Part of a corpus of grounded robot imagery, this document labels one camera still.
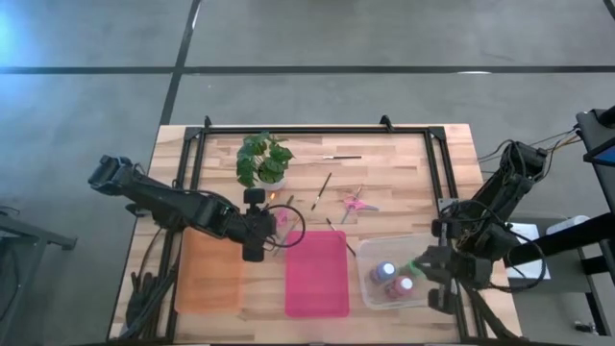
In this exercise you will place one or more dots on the blue screen tablet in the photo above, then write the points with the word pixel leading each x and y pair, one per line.
pixel 606 156

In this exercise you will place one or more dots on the black spoolie brush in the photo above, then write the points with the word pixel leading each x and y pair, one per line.
pixel 338 234

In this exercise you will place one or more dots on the silver mounting bracket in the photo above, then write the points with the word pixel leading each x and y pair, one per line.
pixel 446 205

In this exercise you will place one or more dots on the clear plastic bin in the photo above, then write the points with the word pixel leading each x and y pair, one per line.
pixel 379 250

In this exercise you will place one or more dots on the black aluminium table frame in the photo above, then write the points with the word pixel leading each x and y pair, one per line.
pixel 312 130

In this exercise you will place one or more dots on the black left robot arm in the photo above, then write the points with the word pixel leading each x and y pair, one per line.
pixel 168 204

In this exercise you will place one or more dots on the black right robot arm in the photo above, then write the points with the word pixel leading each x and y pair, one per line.
pixel 509 182

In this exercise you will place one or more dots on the white paper sheet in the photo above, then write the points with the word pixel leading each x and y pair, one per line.
pixel 531 231

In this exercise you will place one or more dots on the orange translucent plastic bin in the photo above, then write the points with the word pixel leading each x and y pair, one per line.
pixel 206 283

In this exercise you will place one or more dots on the purple paint bottle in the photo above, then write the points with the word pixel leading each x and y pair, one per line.
pixel 383 272

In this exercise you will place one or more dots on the pink translucent plastic bin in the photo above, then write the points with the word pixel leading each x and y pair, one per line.
pixel 317 279

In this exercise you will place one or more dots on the white plastic container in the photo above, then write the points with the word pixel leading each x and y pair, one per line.
pixel 569 223

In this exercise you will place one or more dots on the black brush silver ferrule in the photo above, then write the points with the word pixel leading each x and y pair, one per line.
pixel 346 157
pixel 323 189

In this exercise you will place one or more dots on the grey metal stand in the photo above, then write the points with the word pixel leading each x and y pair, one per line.
pixel 29 235

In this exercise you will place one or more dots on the black side desk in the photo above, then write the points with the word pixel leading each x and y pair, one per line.
pixel 576 233

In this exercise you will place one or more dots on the potted green plant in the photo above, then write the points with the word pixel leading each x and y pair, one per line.
pixel 264 158

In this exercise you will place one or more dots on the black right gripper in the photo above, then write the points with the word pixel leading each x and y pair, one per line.
pixel 471 269

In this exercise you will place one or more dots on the small black floor device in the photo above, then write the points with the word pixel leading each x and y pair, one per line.
pixel 586 328

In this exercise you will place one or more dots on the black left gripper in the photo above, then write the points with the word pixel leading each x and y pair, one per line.
pixel 258 226

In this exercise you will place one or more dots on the red paint bottle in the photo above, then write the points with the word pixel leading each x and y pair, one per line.
pixel 400 287

